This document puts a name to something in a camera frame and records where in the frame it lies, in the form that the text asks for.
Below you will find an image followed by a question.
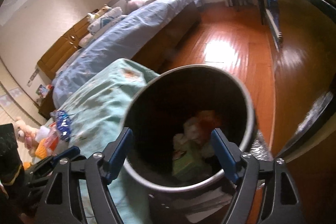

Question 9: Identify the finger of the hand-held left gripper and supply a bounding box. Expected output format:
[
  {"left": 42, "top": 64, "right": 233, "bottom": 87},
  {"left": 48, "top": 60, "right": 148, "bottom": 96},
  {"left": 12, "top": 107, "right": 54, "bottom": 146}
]
[{"left": 26, "top": 147, "right": 87, "bottom": 182}]

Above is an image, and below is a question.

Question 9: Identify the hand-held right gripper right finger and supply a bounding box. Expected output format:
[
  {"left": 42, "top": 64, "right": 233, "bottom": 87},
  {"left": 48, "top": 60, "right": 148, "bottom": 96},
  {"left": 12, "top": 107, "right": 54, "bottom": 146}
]
[{"left": 211, "top": 128, "right": 307, "bottom": 224}]

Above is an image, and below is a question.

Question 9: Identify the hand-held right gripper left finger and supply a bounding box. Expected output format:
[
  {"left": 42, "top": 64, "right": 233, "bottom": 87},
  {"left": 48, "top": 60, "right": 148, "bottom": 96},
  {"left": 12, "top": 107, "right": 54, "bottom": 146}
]
[{"left": 39, "top": 127, "right": 133, "bottom": 224}]

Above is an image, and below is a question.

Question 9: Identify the red and white packet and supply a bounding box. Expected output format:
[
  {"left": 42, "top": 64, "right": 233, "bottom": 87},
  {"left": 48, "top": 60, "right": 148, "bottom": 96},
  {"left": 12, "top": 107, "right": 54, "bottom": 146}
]
[{"left": 43, "top": 122, "right": 59, "bottom": 155}]

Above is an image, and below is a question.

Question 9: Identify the yellow ridged foam piece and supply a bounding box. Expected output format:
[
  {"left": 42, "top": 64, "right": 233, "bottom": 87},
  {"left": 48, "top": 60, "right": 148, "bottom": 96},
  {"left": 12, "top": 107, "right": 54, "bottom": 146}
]
[{"left": 35, "top": 143, "right": 53, "bottom": 159}]

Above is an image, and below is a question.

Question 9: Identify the blue snack wrapper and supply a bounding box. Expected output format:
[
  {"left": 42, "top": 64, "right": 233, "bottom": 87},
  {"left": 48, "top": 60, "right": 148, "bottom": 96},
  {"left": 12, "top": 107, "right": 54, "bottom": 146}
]
[{"left": 51, "top": 109, "right": 72, "bottom": 142}]

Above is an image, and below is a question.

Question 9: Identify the green carton box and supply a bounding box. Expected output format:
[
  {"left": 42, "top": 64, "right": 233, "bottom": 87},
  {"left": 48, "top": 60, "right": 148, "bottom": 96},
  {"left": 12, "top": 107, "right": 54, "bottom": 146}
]
[{"left": 172, "top": 141, "right": 212, "bottom": 180}]

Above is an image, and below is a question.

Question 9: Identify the red snack wrapper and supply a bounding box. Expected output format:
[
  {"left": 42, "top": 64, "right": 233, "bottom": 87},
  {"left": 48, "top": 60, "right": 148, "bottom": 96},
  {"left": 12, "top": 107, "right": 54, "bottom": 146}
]
[{"left": 198, "top": 111, "right": 223, "bottom": 132}]

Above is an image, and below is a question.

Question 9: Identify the white tissue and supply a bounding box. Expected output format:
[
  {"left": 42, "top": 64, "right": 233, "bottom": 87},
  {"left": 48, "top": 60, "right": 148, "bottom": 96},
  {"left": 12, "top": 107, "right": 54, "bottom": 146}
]
[{"left": 173, "top": 115, "right": 210, "bottom": 146}]

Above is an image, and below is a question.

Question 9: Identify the black bin with white rim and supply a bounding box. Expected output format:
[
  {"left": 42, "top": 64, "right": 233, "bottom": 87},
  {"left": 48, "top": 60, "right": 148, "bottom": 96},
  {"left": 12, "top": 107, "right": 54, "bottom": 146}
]
[{"left": 122, "top": 64, "right": 259, "bottom": 191}]

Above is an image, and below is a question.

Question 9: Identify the cream teddy bear pink heart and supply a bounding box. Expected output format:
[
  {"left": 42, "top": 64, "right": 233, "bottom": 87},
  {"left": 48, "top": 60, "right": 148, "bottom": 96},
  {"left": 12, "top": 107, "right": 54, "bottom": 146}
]
[{"left": 14, "top": 119, "right": 40, "bottom": 157}]

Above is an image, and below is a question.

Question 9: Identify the silver foil sheet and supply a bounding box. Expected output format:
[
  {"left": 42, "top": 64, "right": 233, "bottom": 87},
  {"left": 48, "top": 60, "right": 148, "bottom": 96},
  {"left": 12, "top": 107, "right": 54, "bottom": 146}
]
[{"left": 247, "top": 131, "right": 275, "bottom": 161}]

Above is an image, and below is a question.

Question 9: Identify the dark wooden nightstand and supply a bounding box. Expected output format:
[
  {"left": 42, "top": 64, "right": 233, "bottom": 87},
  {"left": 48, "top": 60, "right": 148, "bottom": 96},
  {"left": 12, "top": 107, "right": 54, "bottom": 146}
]
[{"left": 35, "top": 88, "right": 57, "bottom": 119}]

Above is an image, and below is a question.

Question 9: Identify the green floral tablecloth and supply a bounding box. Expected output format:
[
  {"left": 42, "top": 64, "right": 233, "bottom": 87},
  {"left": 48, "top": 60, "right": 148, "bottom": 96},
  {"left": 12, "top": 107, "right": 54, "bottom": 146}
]
[{"left": 43, "top": 58, "right": 160, "bottom": 224}]

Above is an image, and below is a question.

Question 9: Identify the framed photo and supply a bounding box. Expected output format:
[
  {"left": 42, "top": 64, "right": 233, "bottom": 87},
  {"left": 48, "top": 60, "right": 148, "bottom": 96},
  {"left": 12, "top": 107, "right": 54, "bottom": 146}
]
[{"left": 38, "top": 84, "right": 53, "bottom": 98}]

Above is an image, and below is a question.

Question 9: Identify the wooden headboard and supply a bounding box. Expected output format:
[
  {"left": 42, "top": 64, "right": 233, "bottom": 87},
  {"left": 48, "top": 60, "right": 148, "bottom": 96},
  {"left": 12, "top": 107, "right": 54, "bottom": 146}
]
[{"left": 37, "top": 15, "right": 91, "bottom": 80}]

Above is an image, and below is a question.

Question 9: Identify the small white pillow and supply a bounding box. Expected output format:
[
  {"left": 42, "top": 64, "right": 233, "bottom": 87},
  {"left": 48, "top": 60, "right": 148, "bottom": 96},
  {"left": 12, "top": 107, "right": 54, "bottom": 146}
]
[{"left": 79, "top": 35, "right": 93, "bottom": 47}]

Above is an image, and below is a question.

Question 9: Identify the bed with blue sheet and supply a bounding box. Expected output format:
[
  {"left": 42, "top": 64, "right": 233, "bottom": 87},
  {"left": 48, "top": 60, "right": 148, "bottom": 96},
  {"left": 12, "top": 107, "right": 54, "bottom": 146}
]
[{"left": 52, "top": 0, "right": 202, "bottom": 109}]

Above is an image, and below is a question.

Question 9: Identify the folded panda print quilt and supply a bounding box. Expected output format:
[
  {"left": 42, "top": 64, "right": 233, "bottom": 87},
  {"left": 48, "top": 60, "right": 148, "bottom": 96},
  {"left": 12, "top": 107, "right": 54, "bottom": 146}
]
[{"left": 88, "top": 7, "right": 126, "bottom": 35}]

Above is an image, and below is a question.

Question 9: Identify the yellow plush toy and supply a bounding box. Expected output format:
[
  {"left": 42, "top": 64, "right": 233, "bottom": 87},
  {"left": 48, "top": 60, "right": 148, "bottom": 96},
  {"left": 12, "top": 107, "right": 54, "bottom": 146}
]
[{"left": 88, "top": 5, "right": 111, "bottom": 18}]

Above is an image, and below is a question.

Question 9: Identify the pink plush toy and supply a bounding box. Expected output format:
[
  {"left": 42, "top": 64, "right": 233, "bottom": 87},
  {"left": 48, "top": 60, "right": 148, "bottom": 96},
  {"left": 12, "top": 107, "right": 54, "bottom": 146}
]
[{"left": 127, "top": 0, "right": 150, "bottom": 10}]

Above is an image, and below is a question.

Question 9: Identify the wall switch panel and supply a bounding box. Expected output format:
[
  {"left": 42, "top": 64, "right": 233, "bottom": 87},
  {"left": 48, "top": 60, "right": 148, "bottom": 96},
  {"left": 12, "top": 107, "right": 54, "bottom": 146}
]
[{"left": 28, "top": 69, "right": 40, "bottom": 86}]

